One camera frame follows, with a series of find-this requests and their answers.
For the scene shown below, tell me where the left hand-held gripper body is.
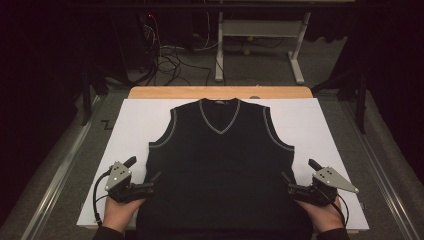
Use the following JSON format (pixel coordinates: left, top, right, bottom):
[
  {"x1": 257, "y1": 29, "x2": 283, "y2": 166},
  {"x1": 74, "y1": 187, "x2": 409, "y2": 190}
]
[{"x1": 104, "y1": 160, "x2": 156, "y2": 204}]

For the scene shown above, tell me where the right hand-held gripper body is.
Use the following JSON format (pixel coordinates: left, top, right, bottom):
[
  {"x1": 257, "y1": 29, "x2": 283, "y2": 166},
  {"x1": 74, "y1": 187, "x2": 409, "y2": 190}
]
[{"x1": 287, "y1": 166, "x2": 360, "y2": 207}]

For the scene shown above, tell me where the black knit sweater vest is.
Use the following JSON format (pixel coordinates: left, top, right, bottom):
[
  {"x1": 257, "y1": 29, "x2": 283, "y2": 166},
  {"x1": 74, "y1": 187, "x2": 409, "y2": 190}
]
[{"x1": 135, "y1": 97, "x2": 315, "y2": 240}]

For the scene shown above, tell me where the person's right hand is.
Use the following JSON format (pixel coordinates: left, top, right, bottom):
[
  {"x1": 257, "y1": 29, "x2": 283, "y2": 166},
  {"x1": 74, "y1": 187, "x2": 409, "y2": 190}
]
[{"x1": 295, "y1": 195, "x2": 346, "y2": 234}]

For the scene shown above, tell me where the person's left hand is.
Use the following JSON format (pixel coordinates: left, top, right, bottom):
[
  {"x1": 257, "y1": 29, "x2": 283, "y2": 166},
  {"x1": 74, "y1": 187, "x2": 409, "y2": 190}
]
[{"x1": 101, "y1": 195, "x2": 147, "y2": 234}]

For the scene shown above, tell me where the black metal stand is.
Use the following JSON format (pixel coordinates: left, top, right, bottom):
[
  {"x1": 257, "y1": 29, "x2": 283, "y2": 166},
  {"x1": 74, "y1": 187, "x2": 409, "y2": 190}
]
[
  {"x1": 311, "y1": 66, "x2": 368, "y2": 135},
  {"x1": 80, "y1": 64, "x2": 109, "y2": 127}
]

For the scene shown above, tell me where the dark computer tower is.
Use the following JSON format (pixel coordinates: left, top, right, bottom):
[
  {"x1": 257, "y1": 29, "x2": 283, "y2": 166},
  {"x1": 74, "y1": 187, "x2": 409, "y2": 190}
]
[{"x1": 111, "y1": 12, "x2": 159, "y2": 84}]

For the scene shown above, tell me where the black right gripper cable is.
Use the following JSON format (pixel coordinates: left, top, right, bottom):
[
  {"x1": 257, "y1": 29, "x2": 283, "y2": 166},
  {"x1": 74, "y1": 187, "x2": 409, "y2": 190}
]
[{"x1": 319, "y1": 188, "x2": 350, "y2": 228}]

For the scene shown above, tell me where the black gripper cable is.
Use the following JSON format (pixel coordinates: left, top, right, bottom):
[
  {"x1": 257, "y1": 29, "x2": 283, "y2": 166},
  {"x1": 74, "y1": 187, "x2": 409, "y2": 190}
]
[
  {"x1": 319, "y1": 188, "x2": 350, "y2": 228},
  {"x1": 92, "y1": 169, "x2": 113, "y2": 228}
]

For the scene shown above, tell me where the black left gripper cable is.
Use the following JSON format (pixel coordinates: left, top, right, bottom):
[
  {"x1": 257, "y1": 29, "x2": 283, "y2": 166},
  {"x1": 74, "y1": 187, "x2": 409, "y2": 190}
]
[{"x1": 92, "y1": 169, "x2": 113, "y2": 228}]

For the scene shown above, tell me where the aluminium rail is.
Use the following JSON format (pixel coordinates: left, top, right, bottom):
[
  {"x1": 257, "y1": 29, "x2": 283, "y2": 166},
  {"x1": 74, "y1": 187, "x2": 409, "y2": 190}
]
[
  {"x1": 19, "y1": 95, "x2": 102, "y2": 240},
  {"x1": 339, "y1": 99, "x2": 422, "y2": 240}
]

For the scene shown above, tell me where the tangle of floor cables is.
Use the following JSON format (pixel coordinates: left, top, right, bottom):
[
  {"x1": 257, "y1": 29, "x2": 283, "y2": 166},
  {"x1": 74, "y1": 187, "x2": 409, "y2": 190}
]
[{"x1": 139, "y1": 13, "x2": 215, "y2": 88}]

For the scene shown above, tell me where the white metal stand frame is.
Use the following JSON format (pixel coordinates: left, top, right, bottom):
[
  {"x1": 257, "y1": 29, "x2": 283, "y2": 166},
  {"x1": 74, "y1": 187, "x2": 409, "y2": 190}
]
[{"x1": 214, "y1": 11, "x2": 312, "y2": 86}]

